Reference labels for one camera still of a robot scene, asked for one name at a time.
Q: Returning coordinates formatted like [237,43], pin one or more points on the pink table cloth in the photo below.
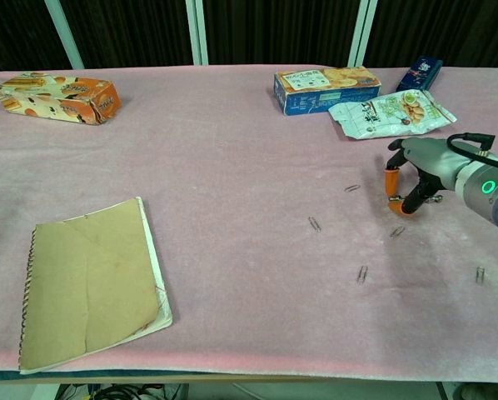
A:
[240,187]

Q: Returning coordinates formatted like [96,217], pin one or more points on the brown spiral notebook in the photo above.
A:
[91,283]

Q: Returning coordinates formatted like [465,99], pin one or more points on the orange biscuit box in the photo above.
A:
[57,98]

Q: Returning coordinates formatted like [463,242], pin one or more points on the blue cracker box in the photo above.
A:
[324,89]

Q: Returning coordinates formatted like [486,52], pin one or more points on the paper clip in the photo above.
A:
[397,232]
[362,274]
[352,188]
[314,224]
[479,275]

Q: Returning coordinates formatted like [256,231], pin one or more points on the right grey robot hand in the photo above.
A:
[428,162]

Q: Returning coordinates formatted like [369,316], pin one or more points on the white green snack bag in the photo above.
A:
[390,114]

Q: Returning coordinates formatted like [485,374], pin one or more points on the magnetic bar with clips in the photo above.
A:
[434,199]

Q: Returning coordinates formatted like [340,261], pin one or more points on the dark blue slim box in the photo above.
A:
[419,73]

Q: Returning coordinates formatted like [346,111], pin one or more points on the white partition post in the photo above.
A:
[362,33]
[64,33]
[197,33]

